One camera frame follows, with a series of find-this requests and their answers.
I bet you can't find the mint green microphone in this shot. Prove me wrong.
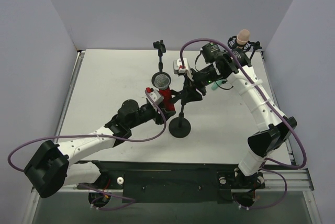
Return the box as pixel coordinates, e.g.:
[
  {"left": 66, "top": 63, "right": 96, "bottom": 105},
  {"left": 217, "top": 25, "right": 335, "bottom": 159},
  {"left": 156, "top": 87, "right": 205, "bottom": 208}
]
[{"left": 211, "top": 80, "right": 226, "bottom": 91}]

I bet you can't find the black round-base clip stand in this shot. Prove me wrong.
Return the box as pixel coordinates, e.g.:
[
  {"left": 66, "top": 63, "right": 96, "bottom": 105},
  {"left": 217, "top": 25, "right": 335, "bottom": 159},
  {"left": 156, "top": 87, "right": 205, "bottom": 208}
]
[{"left": 169, "top": 90, "right": 191, "bottom": 139}]

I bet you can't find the red glitter microphone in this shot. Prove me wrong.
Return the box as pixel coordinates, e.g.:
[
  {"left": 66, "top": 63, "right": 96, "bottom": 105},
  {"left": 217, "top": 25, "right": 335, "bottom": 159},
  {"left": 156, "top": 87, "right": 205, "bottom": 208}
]
[{"left": 152, "top": 72, "right": 175, "bottom": 111}]

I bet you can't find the black tripod shock-mount stand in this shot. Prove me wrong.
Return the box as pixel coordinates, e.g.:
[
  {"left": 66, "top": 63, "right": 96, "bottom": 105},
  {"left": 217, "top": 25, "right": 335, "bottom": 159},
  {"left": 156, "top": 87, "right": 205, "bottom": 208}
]
[{"left": 228, "top": 36, "right": 262, "bottom": 61}]

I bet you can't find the pink microphone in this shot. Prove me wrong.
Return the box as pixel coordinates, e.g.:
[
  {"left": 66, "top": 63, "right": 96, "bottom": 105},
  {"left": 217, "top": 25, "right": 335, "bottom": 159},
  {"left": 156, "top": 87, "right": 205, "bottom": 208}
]
[{"left": 233, "top": 29, "right": 250, "bottom": 49}]

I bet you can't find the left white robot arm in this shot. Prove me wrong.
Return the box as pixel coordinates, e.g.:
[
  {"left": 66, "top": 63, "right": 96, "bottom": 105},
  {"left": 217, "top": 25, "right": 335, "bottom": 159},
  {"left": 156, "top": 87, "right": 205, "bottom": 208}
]
[{"left": 24, "top": 98, "right": 176, "bottom": 198}]

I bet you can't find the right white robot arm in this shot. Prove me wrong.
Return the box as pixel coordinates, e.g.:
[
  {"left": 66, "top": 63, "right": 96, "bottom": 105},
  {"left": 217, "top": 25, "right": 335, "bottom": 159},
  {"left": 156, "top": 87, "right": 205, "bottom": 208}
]
[{"left": 174, "top": 38, "right": 297, "bottom": 177}]

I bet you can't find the black round-base rear stand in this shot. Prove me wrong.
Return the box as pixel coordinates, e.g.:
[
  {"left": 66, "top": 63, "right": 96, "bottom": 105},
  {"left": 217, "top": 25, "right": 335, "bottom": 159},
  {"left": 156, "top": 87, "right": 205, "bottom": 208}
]
[{"left": 151, "top": 40, "right": 171, "bottom": 90}]

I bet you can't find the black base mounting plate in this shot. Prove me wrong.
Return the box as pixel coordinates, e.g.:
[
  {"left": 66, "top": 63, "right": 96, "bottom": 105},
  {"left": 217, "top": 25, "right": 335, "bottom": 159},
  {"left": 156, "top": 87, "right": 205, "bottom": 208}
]
[{"left": 93, "top": 161, "right": 265, "bottom": 204}]

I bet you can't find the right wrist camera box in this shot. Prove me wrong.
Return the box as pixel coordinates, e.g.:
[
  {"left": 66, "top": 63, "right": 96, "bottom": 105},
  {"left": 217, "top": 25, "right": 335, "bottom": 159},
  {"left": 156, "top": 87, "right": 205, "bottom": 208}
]
[{"left": 173, "top": 59, "right": 192, "bottom": 79}]

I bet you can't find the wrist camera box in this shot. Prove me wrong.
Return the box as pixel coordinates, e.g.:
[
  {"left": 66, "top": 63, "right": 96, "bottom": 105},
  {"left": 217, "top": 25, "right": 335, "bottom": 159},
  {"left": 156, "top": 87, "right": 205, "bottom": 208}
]
[
  {"left": 145, "top": 87, "right": 164, "bottom": 105},
  {"left": 173, "top": 59, "right": 192, "bottom": 79}
]

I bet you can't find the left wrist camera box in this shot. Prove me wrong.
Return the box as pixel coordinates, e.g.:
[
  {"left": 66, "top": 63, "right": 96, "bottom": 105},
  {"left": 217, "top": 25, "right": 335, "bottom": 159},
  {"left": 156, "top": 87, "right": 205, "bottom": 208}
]
[{"left": 145, "top": 87, "right": 164, "bottom": 105}]

